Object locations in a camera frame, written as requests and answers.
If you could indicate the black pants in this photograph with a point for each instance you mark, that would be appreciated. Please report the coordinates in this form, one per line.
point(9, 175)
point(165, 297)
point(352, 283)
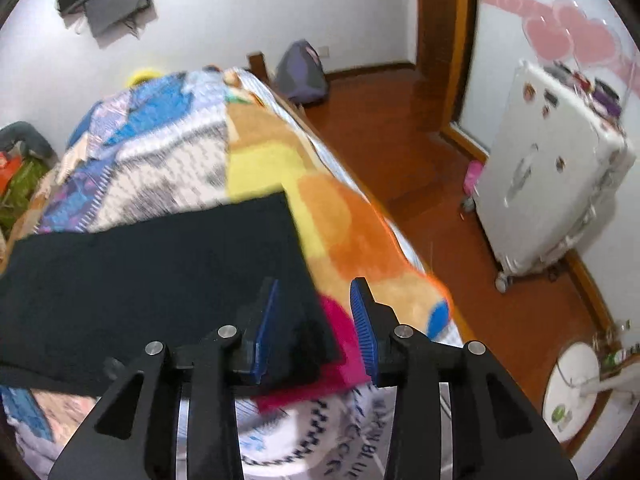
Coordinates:
point(150, 285)

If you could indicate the orange box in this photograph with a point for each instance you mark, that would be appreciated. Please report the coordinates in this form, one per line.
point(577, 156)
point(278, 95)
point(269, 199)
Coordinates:
point(10, 167)

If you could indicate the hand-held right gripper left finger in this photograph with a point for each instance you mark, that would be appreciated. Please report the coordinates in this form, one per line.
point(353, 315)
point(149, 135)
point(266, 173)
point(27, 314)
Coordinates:
point(262, 340)

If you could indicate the wooden door frame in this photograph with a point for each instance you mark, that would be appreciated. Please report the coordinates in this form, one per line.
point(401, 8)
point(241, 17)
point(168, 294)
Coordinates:
point(440, 35)

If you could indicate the small pink toy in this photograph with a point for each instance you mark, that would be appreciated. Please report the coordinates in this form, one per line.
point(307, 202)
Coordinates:
point(474, 180)

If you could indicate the green patterned bag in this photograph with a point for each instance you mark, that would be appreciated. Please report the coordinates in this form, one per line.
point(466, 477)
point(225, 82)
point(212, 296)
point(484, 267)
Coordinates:
point(22, 195)

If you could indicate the yellow round cushion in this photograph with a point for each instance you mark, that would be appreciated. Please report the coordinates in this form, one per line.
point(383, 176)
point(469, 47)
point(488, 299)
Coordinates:
point(142, 76)

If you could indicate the orange yellow fleece blanket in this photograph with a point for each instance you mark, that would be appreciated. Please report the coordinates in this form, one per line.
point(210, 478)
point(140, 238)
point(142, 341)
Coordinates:
point(350, 230)

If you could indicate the white suitcase with stickers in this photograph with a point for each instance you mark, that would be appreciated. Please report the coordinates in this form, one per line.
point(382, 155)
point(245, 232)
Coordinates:
point(545, 170)

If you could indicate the grey purple backpack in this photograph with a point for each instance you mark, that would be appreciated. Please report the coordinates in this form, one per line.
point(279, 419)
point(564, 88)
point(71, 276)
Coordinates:
point(300, 75)

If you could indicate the blue patchwork quilt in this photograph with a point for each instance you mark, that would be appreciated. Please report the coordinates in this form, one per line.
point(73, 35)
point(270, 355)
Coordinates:
point(150, 160)

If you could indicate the pink heart wall decoration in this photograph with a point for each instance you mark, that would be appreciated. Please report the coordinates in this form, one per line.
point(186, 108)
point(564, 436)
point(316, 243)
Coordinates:
point(575, 35)

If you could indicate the white standing fan base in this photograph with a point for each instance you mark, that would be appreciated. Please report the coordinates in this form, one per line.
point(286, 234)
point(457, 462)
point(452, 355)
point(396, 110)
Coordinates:
point(570, 390)

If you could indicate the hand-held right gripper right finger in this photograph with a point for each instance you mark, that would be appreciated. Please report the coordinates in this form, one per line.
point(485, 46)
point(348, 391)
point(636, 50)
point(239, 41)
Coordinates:
point(362, 330)

